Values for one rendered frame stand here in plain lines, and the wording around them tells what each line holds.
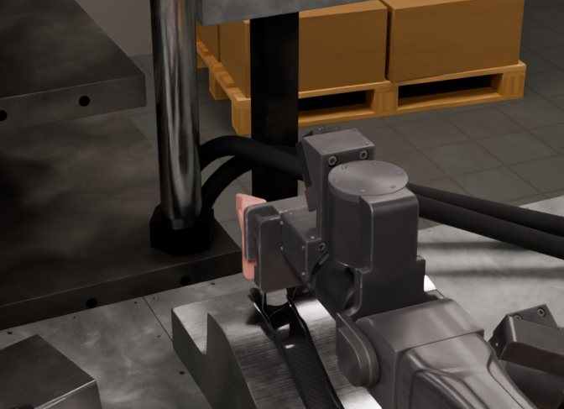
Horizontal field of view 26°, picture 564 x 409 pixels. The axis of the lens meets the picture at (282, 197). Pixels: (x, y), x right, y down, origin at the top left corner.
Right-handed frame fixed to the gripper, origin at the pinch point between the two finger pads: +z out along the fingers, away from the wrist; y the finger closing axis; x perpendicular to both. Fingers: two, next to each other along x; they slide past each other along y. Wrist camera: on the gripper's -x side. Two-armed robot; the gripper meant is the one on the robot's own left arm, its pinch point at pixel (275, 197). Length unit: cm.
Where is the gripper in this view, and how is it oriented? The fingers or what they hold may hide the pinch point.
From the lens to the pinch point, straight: 104.6
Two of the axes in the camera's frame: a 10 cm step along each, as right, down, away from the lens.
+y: -9.2, 1.8, -3.4
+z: -3.8, -4.2, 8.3
